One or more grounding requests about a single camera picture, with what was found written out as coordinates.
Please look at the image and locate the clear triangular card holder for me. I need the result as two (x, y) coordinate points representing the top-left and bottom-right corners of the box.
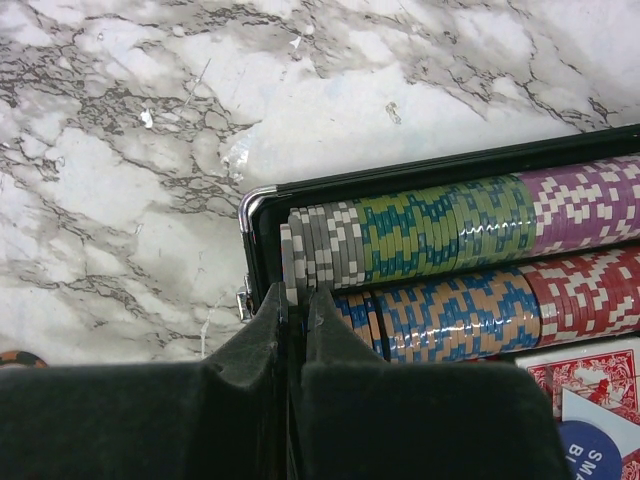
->
(561, 389), (640, 457)

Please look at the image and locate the black poker chip case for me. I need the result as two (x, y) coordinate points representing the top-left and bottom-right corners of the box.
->
(234, 123), (640, 480)

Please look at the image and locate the blue small blind button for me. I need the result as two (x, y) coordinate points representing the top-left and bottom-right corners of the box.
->
(559, 420), (623, 480)

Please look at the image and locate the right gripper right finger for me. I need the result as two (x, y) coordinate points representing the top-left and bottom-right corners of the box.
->
(299, 291), (570, 479)

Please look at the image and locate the brown 100 poker chip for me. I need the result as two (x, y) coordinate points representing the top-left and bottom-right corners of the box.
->
(0, 350), (47, 368)

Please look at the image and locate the white 1 poker chip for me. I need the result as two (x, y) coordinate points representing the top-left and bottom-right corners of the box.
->
(288, 212), (307, 305)
(279, 223), (298, 306)

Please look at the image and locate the red playing card deck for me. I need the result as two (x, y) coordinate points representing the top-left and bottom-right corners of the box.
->
(515, 344), (639, 424)

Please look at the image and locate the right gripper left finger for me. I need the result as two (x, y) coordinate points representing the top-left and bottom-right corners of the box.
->
(1, 284), (288, 479)

